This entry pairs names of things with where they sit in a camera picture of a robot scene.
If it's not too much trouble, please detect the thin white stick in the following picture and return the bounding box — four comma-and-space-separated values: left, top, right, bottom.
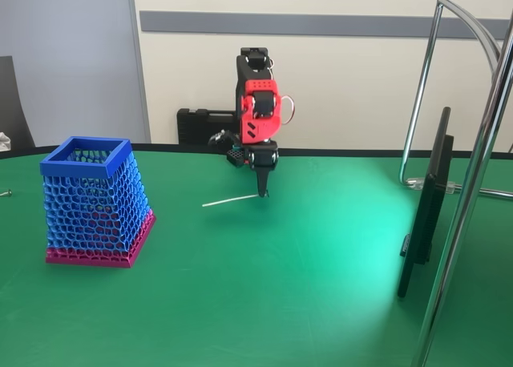
201, 194, 261, 208

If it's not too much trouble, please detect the grey wall rail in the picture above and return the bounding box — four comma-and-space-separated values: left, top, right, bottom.
139, 10, 511, 39

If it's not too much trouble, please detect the black table clamp teal handle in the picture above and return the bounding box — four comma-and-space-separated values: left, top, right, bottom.
226, 142, 248, 167

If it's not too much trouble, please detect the blue and magenta lattice basket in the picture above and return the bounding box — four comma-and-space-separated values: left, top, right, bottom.
38, 136, 157, 268

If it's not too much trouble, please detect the green table cloth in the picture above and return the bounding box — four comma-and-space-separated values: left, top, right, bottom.
0, 142, 513, 367

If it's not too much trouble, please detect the chrome tube stand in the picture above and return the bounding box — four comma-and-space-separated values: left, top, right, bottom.
398, 0, 513, 367

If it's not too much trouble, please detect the black plastic tool case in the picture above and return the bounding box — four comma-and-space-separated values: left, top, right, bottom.
176, 107, 240, 146

